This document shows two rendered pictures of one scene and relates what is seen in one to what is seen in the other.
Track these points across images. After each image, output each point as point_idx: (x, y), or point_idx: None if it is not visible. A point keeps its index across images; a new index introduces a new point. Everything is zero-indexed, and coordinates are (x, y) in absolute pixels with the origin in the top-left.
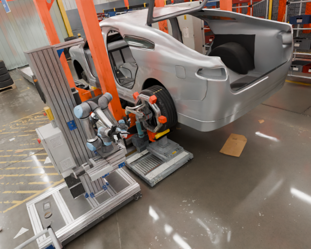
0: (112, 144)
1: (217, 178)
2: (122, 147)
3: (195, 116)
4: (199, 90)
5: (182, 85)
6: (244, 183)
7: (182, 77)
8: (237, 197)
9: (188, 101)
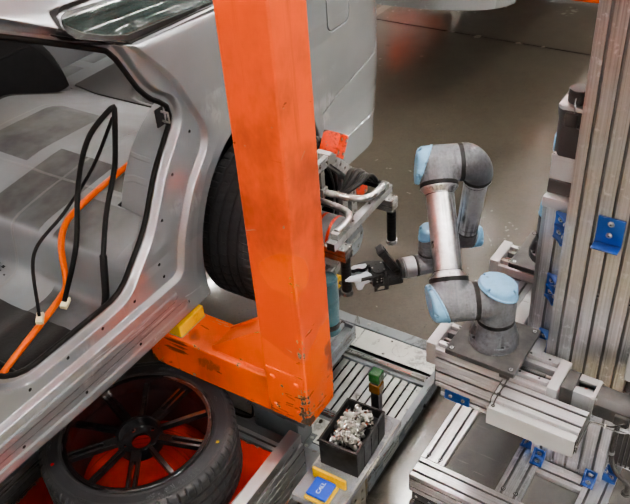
0: (521, 254)
1: (370, 252)
2: (509, 245)
3: (363, 112)
4: (371, 25)
5: (341, 46)
6: (375, 216)
7: (342, 19)
8: (421, 222)
9: (351, 82)
